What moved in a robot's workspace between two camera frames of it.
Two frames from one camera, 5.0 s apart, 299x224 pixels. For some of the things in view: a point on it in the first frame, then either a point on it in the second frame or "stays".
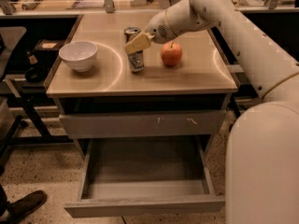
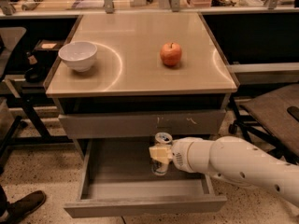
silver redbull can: x=135 y=59 → x=164 y=139
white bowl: x=78 y=55 stays
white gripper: x=158 y=29 → x=179 y=153
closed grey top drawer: x=144 y=124 stays
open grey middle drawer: x=146 y=175 stays
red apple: x=171 y=53 stays
